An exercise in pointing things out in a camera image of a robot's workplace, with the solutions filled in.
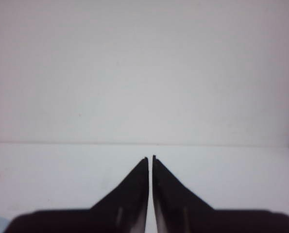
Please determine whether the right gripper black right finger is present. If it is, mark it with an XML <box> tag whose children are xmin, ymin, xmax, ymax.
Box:
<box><xmin>152</xmin><ymin>155</ymin><xmax>214</xmax><ymax>233</ymax></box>

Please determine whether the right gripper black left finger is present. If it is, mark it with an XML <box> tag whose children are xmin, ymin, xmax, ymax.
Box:
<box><xmin>90</xmin><ymin>157</ymin><xmax>149</xmax><ymax>233</ymax></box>

